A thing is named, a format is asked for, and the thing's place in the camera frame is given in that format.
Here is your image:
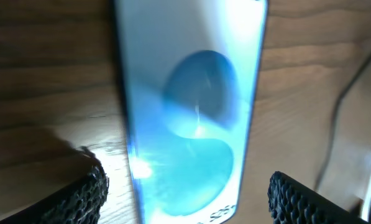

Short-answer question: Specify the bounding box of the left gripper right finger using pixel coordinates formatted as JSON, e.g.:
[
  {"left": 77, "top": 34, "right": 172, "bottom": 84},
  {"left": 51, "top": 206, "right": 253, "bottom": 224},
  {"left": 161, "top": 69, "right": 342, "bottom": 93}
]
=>
[{"left": 267, "top": 171, "right": 367, "bottom": 224}]

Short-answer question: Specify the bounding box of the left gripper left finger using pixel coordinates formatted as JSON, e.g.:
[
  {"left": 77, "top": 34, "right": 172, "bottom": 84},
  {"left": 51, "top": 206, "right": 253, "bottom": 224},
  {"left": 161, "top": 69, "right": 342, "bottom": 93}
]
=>
[{"left": 0, "top": 146, "right": 109, "bottom": 224}]

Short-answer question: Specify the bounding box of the blue screen smartphone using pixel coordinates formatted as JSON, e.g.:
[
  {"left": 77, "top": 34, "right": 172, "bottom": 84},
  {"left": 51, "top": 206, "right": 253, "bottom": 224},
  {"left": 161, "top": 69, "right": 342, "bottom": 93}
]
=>
[{"left": 112, "top": 0, "right": 268, "bottom": 224}]

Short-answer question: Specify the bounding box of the black USB charging cable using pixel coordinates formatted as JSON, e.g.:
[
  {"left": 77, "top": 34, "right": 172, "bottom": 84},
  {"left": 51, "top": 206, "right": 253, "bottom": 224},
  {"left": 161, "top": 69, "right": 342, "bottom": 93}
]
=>
[{"left": 314, "top": 40, "right": 371, "bottom": 192}]

